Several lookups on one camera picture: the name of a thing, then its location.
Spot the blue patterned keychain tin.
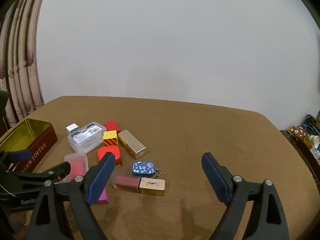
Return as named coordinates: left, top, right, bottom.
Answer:
left=131, top=161, right=165, bottom=180

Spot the gold ribbed metal box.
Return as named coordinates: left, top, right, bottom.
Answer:
left=117, top=129, right=147, bottom=160

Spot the dark red candy tin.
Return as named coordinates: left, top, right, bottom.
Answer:
left=0, top=118, right=58, bottom=173

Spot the small gold box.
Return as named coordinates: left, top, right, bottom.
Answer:
left=139, top=177, right=166, bottom=196

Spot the white paper cup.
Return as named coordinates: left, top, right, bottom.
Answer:
left=309, top=134, right=320, bottom=148

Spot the teal plastic rack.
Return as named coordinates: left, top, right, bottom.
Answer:
left=300, top=114, right=320, bottom=137

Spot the magenta box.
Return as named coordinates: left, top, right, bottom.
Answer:
left=94, top=185, right=110, bottom=204

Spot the small white patterned cube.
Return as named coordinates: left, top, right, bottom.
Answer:
left=66, top=123, right=79, bottom=135

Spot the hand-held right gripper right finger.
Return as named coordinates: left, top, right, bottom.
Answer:
left=201, top=152, right=290, bottom=240

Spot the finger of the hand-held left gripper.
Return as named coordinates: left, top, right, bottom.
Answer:
left=0, top=149, right=32, bottom=171
left=10, top=161, right=72, bottom=186

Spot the yellow striped block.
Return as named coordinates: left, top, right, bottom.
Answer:
left=103, top=130, right=118, bottom=147

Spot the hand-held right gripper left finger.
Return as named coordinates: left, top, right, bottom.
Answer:
left=27, top=152, right=116, bottom=240

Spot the brown patterned pouch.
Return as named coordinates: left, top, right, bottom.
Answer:
left=287, top=125, right=311, bottom=141

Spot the beige patterned curtain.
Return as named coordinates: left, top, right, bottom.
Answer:
left=0, top=0, right=46, bottom=130

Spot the pink translucent box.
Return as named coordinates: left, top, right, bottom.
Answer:
left=64, top=152, right=88, bottom=183

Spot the flat red box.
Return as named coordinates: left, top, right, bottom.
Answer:
left=104, top=121, right=121, bottom=133

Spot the red rounded box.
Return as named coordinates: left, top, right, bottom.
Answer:
left=97, top=145, right=122, bottom=167

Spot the clear plastic labelled box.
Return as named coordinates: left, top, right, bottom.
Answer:
left=67, top=121, right=107, bottom=153

